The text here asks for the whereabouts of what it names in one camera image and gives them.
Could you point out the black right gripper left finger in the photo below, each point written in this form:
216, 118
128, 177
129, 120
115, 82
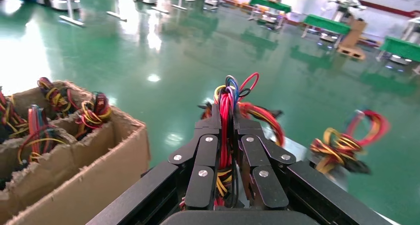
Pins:
201, 184

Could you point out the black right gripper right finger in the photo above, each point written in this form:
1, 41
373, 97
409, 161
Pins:
265, 184

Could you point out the brown cardboard divider box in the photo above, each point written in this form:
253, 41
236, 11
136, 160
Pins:
82, 184

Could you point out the brown wooden stand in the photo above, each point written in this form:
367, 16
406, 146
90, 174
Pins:
352, 39

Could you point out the green cloth covered table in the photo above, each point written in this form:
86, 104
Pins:
270, 4
326, 23
402, 48

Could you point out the white humanoid robot black head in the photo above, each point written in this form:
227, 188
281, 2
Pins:
344, 3

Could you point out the white metal floor stand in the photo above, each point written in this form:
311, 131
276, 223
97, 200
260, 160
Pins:
70, 10

